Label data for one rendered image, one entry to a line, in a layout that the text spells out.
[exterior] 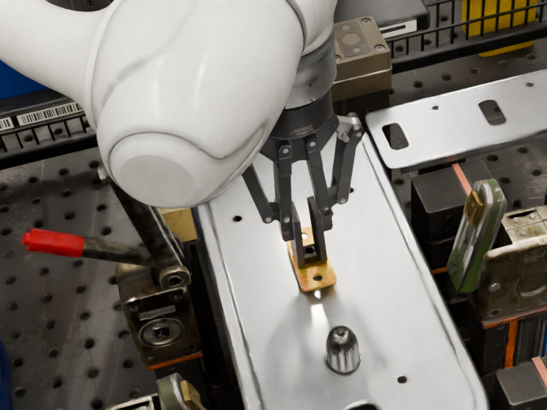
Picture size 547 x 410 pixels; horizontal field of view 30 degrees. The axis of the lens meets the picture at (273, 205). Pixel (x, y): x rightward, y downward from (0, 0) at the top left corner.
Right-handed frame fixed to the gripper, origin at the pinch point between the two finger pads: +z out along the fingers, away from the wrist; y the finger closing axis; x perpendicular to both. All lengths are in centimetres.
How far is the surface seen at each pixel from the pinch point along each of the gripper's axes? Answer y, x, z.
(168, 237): -13.6, 1.0, -3.3
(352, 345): 0.7, -13.7, 1.6
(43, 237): -24.8, -0.6, -9.1
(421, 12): 23.7, 32.8, 2.2
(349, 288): 3.0, -4.3, 5.3
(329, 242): 2.7, 2.2, 5.3
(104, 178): -17.6, -0.9, -15.0
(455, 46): 37, 55, 29
